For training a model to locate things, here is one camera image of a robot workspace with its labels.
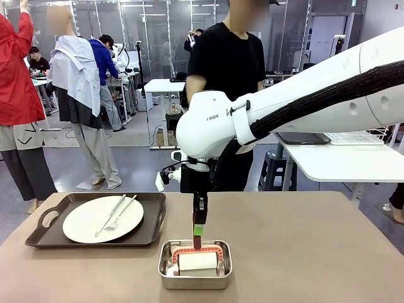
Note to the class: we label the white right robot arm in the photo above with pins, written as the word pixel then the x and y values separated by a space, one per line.
pixel 205 126

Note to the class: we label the rectangular steel tray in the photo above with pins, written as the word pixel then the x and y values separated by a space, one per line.
pixel 194 282

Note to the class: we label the cardboard box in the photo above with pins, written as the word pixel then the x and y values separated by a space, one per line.
pixel 165 139

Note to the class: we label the person's right forearm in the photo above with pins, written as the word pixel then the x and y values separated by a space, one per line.
pixel 194 88

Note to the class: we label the seated person in black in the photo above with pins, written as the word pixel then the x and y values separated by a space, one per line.
pixel 39 63

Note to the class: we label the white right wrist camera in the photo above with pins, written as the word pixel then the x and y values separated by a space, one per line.
pixel 159 183

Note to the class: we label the white shoe rack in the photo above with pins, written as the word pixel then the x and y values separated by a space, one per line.
pixel 277 77

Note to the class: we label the white side table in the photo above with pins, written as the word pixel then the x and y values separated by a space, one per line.
pixel 341 161

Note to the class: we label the leg in dark trousers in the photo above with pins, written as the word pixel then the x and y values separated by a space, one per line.
pixel 398 197

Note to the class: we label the brown plastic serving tray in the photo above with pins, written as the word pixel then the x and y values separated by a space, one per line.
pixel 303 138
pixel 151 221

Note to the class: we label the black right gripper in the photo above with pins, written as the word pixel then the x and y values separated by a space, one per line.
pixel 189 180

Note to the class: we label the mannequin in red jacket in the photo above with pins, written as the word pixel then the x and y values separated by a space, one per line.
pixel 15 79

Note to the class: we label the person in black t-shirt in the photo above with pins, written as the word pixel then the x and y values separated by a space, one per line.
pixel 227 57

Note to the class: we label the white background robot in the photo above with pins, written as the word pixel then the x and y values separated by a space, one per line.
pixel 121 53

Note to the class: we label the black camera tripod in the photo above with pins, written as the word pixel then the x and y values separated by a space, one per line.
pixel 339 47

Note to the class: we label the person holding up phone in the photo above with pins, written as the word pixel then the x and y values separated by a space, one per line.
pixel 189 44

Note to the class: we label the grey plastic step stool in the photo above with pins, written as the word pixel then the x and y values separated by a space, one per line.
pixel 277 158

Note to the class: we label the person in blue hoodie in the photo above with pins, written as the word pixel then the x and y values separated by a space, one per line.
pixel 101 60

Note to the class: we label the white round plate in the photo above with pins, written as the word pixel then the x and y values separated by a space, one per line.
pixel 85 221

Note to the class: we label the white standing desk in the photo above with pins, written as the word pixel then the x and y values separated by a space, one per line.
pixel 164 85

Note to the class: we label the mannequin in striped shirt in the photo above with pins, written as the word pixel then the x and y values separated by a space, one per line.
pixel 75 69

